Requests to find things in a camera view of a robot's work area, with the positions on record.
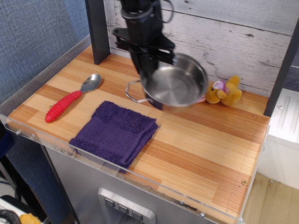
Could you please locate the red handled metal spoon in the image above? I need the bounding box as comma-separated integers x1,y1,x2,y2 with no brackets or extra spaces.
45,73,101,123

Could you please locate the silver control panel with buttons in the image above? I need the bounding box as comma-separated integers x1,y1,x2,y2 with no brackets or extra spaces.
98,187,156,224

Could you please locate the dark right support post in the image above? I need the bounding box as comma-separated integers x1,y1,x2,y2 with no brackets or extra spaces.
263,25,299,117

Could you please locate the white side cabinet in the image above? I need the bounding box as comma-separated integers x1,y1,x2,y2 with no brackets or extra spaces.
257,89,299,189

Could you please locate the stainless steel pot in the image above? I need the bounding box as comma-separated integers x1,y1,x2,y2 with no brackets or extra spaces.
126,53,209,113

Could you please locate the yellow object bottom left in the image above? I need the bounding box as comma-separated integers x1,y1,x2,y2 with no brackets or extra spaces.
20,213,42,224

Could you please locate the dark left support post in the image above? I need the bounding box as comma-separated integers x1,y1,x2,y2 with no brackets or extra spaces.
85,0,110,65

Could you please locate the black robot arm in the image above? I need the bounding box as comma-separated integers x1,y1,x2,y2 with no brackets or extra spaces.
113,0,175,110

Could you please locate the clear acrylic front guard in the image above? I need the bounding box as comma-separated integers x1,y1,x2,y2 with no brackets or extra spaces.
1,105,270,224

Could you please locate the brown stuffed animal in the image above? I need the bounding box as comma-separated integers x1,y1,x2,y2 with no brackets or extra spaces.
198,76,242,106

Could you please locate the dark support post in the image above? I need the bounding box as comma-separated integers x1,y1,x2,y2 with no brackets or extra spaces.
85,0,110,65
263,25,299,117

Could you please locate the purple folded towel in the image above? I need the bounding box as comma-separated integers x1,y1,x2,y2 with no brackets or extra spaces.
69,101,158,169

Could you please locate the black corrugated hose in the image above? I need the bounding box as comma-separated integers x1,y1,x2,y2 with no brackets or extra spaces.
0,209,19,224

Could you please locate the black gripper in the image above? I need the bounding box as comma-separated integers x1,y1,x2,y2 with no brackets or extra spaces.
113,14,175,110

